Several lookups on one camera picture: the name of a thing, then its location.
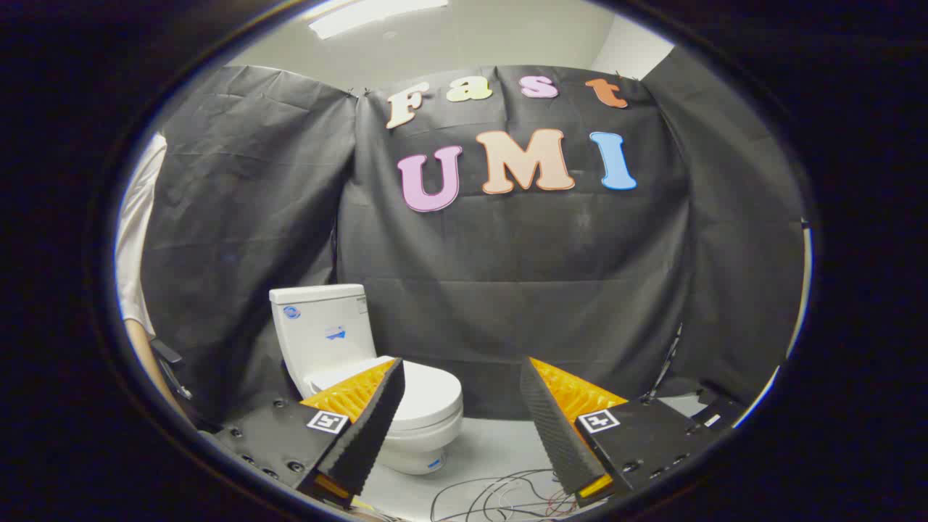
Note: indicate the black flat device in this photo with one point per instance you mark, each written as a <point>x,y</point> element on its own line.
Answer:
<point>725,413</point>

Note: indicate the ceiling light panel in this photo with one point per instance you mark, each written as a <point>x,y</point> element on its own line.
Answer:
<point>362,18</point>

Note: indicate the white toilet lid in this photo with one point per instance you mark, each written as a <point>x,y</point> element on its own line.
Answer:
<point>428,395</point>

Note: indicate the black angled object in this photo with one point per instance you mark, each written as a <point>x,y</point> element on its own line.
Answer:
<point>170,362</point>

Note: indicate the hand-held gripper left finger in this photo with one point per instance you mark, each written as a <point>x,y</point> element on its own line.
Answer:
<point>370,435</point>

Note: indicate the black metal stand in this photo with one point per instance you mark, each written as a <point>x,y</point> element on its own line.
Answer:
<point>665,362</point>

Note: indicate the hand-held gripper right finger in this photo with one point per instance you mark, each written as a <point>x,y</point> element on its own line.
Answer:
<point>554,435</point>

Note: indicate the black backdrop cloth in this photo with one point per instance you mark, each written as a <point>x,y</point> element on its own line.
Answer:
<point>507,290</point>

